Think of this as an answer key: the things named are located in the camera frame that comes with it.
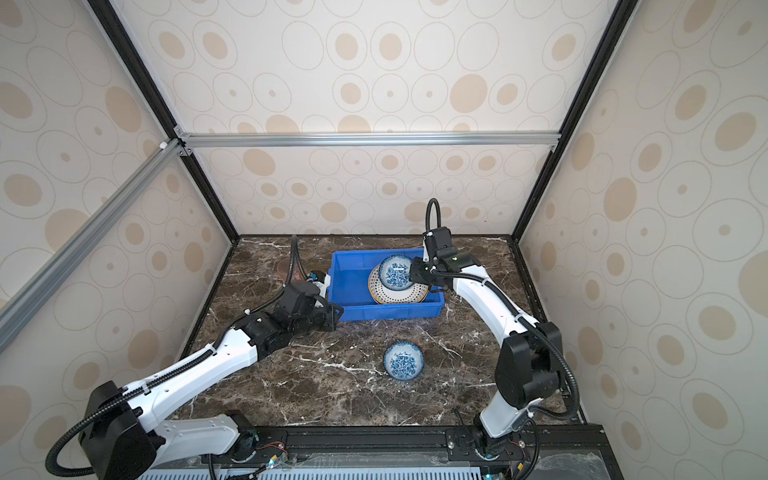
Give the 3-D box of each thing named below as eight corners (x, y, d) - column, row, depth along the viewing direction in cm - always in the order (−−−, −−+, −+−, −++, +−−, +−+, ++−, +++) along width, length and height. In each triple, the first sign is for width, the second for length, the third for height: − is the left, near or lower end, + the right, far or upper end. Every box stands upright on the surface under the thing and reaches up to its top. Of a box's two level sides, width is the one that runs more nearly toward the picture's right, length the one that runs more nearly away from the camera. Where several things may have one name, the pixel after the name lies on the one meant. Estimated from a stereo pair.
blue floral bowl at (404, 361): (384, 381, 86) (384, 376, 83) (384, 346, 93) (384, 341, 90) (424, 381, 86) (425, 376, 83) (421, 346, 93) (422, 341, 90)
